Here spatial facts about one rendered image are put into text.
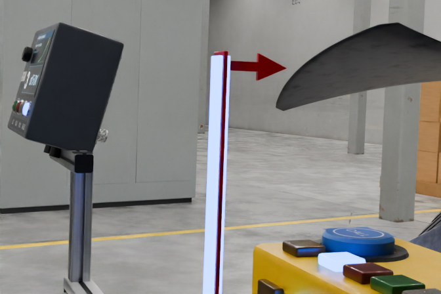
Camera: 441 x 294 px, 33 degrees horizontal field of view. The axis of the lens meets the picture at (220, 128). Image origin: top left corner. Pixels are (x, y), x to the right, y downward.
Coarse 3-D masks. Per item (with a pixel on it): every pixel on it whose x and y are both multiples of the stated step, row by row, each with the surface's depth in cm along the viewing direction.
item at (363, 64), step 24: (384, 24) 61; (336, 48) 65; (360, 48) 65; (384, 48) 65; (408, 48) 65; (432, 48) 64; (312, 72) 71; (336, 72) 72; (360, 72) 73; (384, 72) 73; (408, 72) 74; (432, 72) 74; (288, 96) 77; (312, 96) 79; (336, 96) 81
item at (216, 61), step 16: (208, 144) 66; (208, 160) 66; (208, 176) 66; (208, 192) 66; (208, 208) 66; (208, 224) 66; (208, 240) 66; (208, 256) 66; (208, 272) 66; (208, 288) 66
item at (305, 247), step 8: (288, 240) 41; (296, 240) 41; (304, 240) 41; (288, 248) 40; (296, 248) 40; (304, 248) 40; (312, 248) 40; (320, 248) 40; (296, 256) 40; (304, 256) 40; (312, 256) 40
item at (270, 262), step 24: (264, 264) 42; (288, 264) 39; (312, 264) 38; (384, 264) 39; (408, 264) 39; (432, 264) 39; (288, 288) 39; (312, 288) 36; (336, 288) 35; (360, 288) 34
